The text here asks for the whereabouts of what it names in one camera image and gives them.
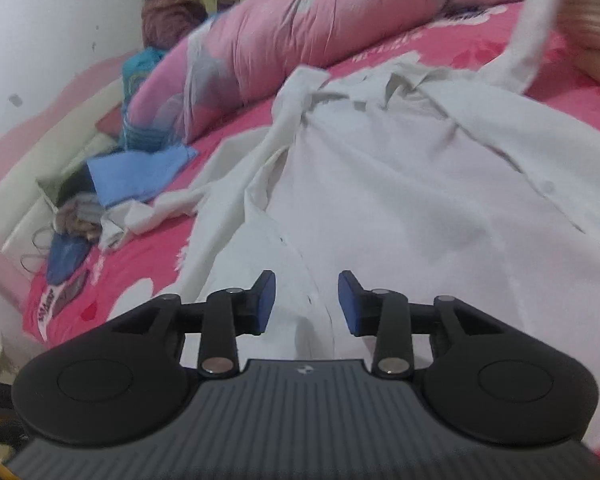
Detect white shirt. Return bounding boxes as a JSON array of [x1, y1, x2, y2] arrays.
[[112, 0, 600, 448]]

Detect pile of mixed clothes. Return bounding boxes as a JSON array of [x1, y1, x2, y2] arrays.
[[53, 192, 105, 242]]

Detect blue jeans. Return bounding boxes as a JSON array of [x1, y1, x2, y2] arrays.
[[45, 233, 92, 286]]

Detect blue cloth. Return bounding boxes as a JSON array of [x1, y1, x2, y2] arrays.
[[86, 145, 198, 208]]

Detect black garment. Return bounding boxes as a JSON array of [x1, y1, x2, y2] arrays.
[[56, 164, 95, 208]]

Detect grey patterned pillow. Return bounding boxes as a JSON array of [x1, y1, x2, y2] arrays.
[[36, 168, 76, 208]]

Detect teal blue blanket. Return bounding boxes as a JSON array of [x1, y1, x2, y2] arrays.
[[119, 47, 166, 153]]

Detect pink white headboard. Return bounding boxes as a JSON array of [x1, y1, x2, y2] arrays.
[[0, 50, 135, 307]]

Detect red pillow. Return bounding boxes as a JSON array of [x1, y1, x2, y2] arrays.
[[95, 103, 122, 139]]

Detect pink grey rolled duvet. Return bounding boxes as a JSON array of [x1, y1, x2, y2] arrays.
[[120, 0, 520, 152]]

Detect person in purple jacket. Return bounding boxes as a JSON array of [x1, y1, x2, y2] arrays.
[[140, 0, 211, 51]]

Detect cable on bed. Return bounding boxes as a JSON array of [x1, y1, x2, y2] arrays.
[[18, 226, 56, 276]]

